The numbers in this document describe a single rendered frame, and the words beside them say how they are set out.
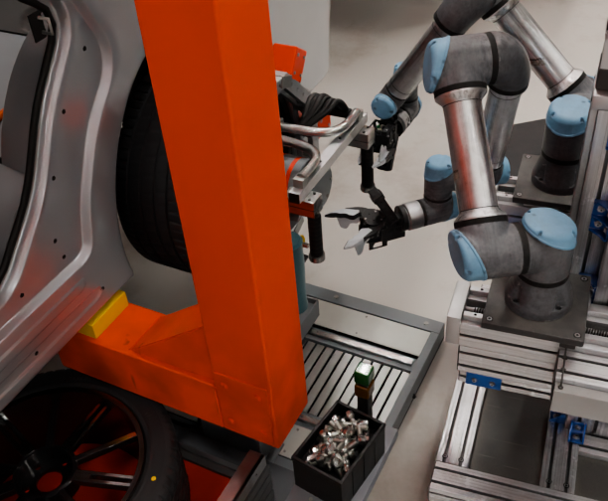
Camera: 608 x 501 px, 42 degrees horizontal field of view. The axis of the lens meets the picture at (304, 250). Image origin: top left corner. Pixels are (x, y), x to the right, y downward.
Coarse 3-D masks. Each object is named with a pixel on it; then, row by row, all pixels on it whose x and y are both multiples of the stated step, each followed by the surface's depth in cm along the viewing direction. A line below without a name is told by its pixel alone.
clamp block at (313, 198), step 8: (288, 192) 198; (312, 192) 197; (288, 200) 197; (304, 200) 195; (312, 200) 194; (320, 200) 197; (296, 208) 197; (304, 208) 196; (312, 208) 194; (320, 208) 198; (304, 216) 198; (312, 216) 196
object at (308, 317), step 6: (312, 300) 282; (318, 300) 281; (312, 306) 278; (318, 306) 282; (306, 312) 279; (312, 312) 278; (318, 312) 284; (300, 318) 277; (306, 318) 275; (312, 318) 280; (300, 324) 272; (306, 324) 276; (312, 324) 281; (306, 330) 277
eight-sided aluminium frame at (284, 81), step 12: (276, 72) 212; (276, 84) 208; (288, 84) 213; (300, 84) 221; (288, 96) 225; (300, 96) 222; (300, 108) 232; (300, 120) 236; (312, 144) 239; (300, 156) 244; (300, 216) 243; (300, 228) 245
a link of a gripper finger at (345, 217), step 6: (342, 210) 210; (348, 210) 209; (354, 210) 209; (330, 216) 210; (336, 216) 210; (342, 216) 209; (348, 216) 208; (354, 216) 208; (342, 222) 212; (348, 222) 211; (354, 222) 211
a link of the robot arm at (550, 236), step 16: (544, 208) 170; (528, 224) 165; (544, 224) 166; (560, 224) 166; (528, 240) 165; (544, 240) 163; (560, 240) 163; (528, 256) 165; (544, 256) 166; (560, 256) 166; (528, 272) 169; (544, 272) 169; (560, 272) 169
